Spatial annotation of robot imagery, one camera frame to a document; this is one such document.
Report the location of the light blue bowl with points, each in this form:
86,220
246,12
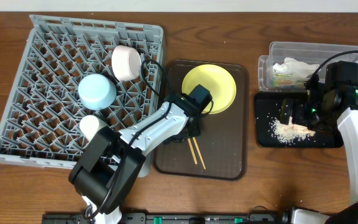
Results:
96,92

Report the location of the black waste tray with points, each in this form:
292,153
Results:
267,112

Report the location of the pile of rice waste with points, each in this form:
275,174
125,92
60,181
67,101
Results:
289,133

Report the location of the clear plastic bin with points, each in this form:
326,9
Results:
310,53

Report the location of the green snack wrapper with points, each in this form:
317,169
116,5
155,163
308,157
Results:
288,83

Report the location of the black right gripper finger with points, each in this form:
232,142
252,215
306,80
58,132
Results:
304,114
287,107

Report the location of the yellow round plate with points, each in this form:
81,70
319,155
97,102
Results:
217,80

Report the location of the white paper napkin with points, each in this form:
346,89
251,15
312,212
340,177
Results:
293,68

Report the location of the pink white bowl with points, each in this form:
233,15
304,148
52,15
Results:
125,62

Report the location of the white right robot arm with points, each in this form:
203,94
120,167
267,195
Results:
347,127

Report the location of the grey plastic dish rack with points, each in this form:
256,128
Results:
40,123

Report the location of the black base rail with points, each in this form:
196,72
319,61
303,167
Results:
141,218

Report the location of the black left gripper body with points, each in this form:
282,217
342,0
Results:
190,128

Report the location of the dark brown serving tray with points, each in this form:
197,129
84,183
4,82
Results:
222,143

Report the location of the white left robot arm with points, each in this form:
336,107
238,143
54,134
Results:
112,161

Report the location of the wooden chopstick left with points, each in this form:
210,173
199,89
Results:
192,151

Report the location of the white cup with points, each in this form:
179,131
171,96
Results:
90,125

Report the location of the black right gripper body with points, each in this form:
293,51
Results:
324,122

